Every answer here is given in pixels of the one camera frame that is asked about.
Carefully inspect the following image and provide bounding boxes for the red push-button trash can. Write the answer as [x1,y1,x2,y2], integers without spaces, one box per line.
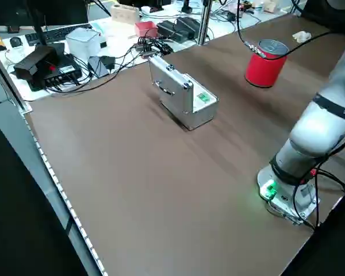
[244,39,289,89]

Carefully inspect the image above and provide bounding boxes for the white disposable gloves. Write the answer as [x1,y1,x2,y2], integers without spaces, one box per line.
[292,30,312,43]

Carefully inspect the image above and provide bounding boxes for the silver aluminium case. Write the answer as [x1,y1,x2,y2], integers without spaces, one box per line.
[148,55,220,132]

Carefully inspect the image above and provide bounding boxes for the grey usb hub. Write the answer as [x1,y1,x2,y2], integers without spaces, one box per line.
[133,41,162,60]

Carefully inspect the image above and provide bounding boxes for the grey wedge-shaped device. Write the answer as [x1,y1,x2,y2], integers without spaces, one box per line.
[87,56,110,78]

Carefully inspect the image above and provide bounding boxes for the black power adapter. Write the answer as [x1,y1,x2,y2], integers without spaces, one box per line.
[156,20,188,43]
[174,16,197,40]

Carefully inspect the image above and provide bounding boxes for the small red box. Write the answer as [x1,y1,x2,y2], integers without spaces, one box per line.
[134,21,158,38]

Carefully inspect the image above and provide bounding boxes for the white cube box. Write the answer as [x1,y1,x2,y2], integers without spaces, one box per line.
[65,27,101,60]

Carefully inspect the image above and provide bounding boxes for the tan cardboard box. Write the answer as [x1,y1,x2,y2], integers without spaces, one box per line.
[110,4,140,25]

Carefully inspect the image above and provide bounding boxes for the black keyboard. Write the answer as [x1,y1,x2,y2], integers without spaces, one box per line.
[25,24,93,46]

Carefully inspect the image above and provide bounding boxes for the black box with red sticker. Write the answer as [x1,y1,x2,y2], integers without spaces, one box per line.
[13,45,58,83]

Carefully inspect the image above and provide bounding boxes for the black monitor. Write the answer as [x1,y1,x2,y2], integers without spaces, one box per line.
[0,0,90,47]

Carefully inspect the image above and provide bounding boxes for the black wall plug adapter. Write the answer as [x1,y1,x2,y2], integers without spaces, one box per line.
[99,55,116,73]

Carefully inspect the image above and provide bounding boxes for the black cable with silver connector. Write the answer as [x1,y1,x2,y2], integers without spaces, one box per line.
[237,0,345,60]

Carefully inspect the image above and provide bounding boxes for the aluminium frame post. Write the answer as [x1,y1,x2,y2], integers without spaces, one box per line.
[197,0,213,46]

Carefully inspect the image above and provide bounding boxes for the black network switch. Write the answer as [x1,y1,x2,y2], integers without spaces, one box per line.
[30,53,83,92]

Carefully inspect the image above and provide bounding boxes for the grey table edge rail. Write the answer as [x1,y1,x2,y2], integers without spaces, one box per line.
[0,43,109,276]

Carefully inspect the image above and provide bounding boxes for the black arm base cable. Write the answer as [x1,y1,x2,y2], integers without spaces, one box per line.
[293,168,345,231]

